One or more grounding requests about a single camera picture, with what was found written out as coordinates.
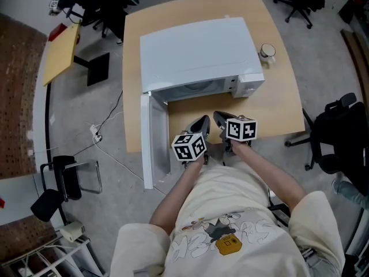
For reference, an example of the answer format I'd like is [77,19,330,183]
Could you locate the white mug with dark rim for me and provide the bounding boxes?
[258,43,277,66]

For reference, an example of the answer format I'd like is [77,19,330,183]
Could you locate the red box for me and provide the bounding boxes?
[48,23,69,42]

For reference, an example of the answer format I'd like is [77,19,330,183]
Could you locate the black power pack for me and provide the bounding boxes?
[268,202,292,227]

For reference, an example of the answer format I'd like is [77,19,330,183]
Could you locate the black folding chair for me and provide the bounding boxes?
[30,155,103,223]

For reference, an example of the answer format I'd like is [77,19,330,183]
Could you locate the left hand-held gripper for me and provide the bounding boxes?
[171,114,210,169]

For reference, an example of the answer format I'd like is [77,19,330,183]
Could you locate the person's left forearm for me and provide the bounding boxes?
[149,157,204,236]

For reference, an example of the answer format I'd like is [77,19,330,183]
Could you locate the white adapter box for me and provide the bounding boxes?
[59,220,86,244]

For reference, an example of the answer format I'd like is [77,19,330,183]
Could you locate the white floor cable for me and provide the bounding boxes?
[92,111,168,196]

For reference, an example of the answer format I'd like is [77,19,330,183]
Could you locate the white power strip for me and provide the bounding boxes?
[89,123,103,143]

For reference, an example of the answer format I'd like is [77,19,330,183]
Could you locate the black floor cable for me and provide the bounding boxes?
[70,89,124,155]

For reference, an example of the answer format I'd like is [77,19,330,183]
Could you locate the cream printed t-shirt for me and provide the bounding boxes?
[109,164,347,277]

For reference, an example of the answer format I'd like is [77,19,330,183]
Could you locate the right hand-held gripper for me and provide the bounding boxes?
[212,110,258,158]

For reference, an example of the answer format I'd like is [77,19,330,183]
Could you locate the person's right forearm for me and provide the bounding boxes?
[230,141,307,213]

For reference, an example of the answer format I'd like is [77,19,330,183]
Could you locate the white microwave door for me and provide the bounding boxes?
[140,92,171,190]

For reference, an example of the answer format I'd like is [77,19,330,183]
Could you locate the white shelf rack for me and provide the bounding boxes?
[0,238,96,277]

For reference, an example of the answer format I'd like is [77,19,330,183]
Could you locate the small wooden side table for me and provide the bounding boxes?
[42,21,111,87]

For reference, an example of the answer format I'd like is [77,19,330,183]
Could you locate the white microwave oven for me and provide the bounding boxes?
[140,16,266,103]

